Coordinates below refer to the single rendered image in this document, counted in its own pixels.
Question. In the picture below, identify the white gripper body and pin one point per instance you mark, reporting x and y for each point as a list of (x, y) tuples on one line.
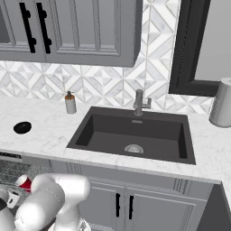
[(3, 195)]

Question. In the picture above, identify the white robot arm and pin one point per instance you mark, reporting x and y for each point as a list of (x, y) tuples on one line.
[(45, 201)]

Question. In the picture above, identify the red cup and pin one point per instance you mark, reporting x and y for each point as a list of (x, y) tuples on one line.
[(25, 182)]

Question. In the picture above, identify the dishwasher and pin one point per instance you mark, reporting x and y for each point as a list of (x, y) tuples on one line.
[(12, 156)]

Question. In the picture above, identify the black bowl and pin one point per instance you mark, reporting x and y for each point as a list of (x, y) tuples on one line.
[(22, 127)]

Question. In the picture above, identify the grey base cupboard door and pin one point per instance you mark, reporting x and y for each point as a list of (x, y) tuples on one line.
[(99, 207), (162, 212)]

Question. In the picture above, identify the white soap dispenser brown pump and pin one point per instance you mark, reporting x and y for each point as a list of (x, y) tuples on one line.
[(70, 104)]

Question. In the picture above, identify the grey panel under sink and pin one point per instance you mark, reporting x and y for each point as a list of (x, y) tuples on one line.
[(135, 177)]

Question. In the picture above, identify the black sink basin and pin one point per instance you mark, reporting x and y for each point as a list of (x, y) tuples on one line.
[(135, 135)]

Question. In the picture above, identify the grey metal tap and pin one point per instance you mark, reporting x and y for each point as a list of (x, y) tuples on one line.
[(139, 103)]

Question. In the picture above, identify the grey cylindrical canister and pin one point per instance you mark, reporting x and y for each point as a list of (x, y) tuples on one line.
[(222, 103)]

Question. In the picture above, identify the grey wall cupboard door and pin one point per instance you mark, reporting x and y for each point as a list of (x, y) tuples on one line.
[(90, 30), (13, 49)]

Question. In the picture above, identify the black window frame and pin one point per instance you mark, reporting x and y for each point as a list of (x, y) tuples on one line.
[(184, 48)]

